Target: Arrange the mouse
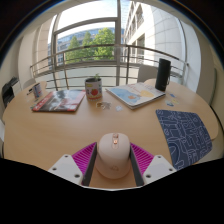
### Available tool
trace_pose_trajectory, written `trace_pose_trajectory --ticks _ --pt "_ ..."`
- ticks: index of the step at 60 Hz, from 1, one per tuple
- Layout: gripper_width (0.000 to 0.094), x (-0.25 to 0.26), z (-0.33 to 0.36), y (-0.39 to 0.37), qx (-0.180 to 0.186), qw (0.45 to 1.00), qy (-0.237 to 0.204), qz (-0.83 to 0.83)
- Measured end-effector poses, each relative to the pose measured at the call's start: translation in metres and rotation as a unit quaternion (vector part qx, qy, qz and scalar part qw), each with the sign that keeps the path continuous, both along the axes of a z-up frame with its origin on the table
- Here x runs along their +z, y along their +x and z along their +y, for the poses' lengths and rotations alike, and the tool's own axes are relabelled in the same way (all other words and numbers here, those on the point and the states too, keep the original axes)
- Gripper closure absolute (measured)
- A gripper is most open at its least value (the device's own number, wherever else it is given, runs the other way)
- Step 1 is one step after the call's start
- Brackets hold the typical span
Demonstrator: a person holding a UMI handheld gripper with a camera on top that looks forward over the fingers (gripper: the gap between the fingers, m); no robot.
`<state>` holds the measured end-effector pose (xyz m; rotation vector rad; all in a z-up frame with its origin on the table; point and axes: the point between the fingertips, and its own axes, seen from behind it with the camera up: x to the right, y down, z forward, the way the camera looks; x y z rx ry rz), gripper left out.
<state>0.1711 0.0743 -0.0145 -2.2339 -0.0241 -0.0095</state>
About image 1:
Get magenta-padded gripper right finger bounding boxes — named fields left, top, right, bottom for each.
left=129, top=142, right=177, bottom=187

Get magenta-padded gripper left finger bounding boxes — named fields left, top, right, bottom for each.
left=48, top=142, right=98, bottom=187

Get pale pink computer mouse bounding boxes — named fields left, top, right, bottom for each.
left=95, top=132, right=132, bottom=180

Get blue patterned mouse pad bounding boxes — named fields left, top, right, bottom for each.
left=155, top=109, right=213, bottom=172

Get red and black magazine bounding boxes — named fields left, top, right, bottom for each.
left=31, top=89, right=87, bottom=113

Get light illustrated magazine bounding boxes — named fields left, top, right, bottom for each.
left=105, top=82, right=167, bottom=110

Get small white printed can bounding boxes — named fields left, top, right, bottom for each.
left=32, top=82, right=44, bottom=99

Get white chair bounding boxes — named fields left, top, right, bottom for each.
left=21, top=78, right=37, bottom=90
left=137, top=64, right=159, bottom=84

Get tall black mug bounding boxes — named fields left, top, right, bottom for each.
left=154, top=58, right=172, bottom=93

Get black printer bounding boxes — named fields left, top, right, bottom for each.
left=1, top=77, right=19, bottom=108

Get metal window railing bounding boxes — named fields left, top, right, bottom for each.
left=29, top=43, right=189, bottom=91

